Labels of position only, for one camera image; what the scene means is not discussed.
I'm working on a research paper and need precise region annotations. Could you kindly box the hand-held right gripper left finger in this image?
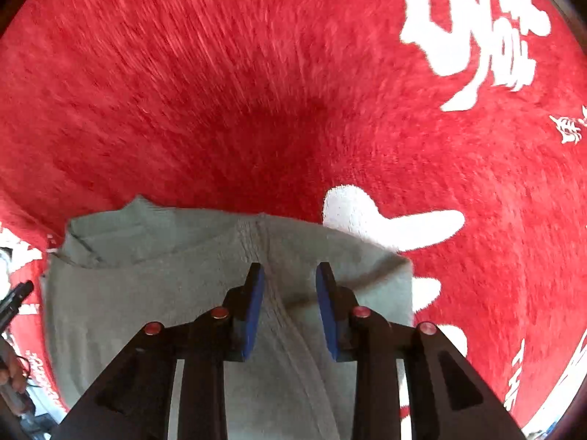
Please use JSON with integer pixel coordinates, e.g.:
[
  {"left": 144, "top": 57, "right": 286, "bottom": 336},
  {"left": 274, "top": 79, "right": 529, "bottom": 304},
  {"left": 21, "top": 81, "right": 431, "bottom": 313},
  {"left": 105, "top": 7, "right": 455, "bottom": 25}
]
[{"left": 50, "top": 262, "right": 266, "bottom": 440}]

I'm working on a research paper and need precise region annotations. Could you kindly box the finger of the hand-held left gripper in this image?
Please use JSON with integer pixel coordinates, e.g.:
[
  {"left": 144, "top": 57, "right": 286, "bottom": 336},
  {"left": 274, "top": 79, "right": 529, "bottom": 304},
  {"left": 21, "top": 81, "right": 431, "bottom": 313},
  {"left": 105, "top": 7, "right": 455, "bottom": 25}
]
[{"left": 0, "top": 280, "right": 35, "bottom": 333}]

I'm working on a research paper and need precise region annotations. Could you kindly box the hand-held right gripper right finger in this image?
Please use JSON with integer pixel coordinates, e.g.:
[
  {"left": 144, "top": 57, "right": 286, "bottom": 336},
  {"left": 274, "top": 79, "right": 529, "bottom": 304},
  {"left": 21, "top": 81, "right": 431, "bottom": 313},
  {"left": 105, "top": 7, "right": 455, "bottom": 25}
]
[{"left": 316, "top": 261, "right": 528, "bottom": 440}]

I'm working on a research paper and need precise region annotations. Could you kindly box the grey sweater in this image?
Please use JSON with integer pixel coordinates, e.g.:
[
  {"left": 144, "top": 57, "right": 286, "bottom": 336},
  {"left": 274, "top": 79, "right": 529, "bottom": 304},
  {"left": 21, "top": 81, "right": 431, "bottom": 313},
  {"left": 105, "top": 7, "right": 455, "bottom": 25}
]
[{"left": 39, "top": 195, "right": 416, "bottom": 440}]

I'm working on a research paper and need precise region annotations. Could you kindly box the person's left hand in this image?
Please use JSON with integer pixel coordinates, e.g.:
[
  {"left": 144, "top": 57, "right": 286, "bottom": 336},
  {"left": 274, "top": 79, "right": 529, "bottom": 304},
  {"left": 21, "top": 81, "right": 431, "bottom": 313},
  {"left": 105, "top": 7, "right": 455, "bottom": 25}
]
[{"left": 0, "top": 337, "right": 30, "bottom": 395}]

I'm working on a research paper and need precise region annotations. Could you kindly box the white crumpled cloth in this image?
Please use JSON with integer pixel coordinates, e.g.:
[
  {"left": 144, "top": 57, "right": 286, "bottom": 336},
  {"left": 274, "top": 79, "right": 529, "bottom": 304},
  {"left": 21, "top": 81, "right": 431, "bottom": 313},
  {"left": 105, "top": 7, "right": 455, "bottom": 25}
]
[{"left": 0, "top": 245, "right": 14, "bottom": 294}]

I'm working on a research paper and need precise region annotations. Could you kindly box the red printed blanket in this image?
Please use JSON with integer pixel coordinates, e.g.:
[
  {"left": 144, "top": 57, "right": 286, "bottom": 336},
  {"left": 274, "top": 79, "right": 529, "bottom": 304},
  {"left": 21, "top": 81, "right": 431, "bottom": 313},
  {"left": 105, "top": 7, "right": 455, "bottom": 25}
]
[{"left": 0, "top": 0, "right": 587, "bottom": 427}]

